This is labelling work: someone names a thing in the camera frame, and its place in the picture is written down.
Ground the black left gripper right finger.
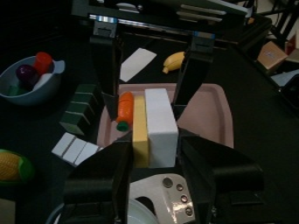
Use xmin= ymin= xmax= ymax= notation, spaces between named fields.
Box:
xmin=177 ymin=127 xmax=267 ymax=224

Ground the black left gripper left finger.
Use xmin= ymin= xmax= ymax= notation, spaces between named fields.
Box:
xmin=62 ymin=132 xmax=137 ymax=224

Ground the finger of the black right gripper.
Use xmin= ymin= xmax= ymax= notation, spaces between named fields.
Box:
xmin=88 ymin=18 xmax=123 ymax=124
xmin=171 ymin=30 xmax=217 ymax=121

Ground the yellow white egg sushi toy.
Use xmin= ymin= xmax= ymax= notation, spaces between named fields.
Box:
xmin=133 ymin=87 xmax=181 ymax=170

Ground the yellow toy banana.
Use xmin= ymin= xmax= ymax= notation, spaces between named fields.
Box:
xmin=162 ymin=51 xmax=187 ymax=75

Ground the plain white toy block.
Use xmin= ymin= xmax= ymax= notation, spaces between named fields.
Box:
xmin=118 ymin=47 xmax=159 ymax=83

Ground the white segmented toy block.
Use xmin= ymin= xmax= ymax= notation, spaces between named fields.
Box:
xmin=51 ymin=131 xmax=104 ymax=168

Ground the orange toy carrot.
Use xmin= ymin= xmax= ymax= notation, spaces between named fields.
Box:
xmin=115 ymin=91 xmax=137 ymax=132

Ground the dark green segmented toy block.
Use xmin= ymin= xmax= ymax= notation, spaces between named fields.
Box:
xmin=59 ymin=83 xmax=100 ymax=137

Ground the red toy piece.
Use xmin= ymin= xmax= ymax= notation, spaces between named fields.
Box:
xmin=32 ymin=51 xmax=54 ymax=75

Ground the pink plastic tray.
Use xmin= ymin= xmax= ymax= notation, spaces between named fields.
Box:
xmin=96 ymin=82 xmax=235 ymax=150

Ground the white toy piece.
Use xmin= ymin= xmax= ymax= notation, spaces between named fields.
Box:
xmin=32 ymin=73 xmax=54 ymax=92

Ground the brown cardboard box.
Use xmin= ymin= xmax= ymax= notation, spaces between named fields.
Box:
xmin=257 ymin=40 xmax=290 ymax=73

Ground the purple toy piece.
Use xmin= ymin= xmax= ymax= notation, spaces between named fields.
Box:
xmin=15 ymin=64 xmax=40 ymax=86

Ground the pale blue bowl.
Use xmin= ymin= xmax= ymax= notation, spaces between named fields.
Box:
xmin=0 ymin=55 xmax=67 ymax=107

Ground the yellow toy corn green husk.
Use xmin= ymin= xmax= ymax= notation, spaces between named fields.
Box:
xmin=0 ymin=148 xmax=36 ymax=186

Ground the green toy piece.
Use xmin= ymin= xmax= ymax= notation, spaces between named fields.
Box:
xmin=6 ymin=84 xmax=26 ymax=97

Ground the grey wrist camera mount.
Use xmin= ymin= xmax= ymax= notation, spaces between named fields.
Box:
xmin=115 ymin=0 xmax=250 ymax=18

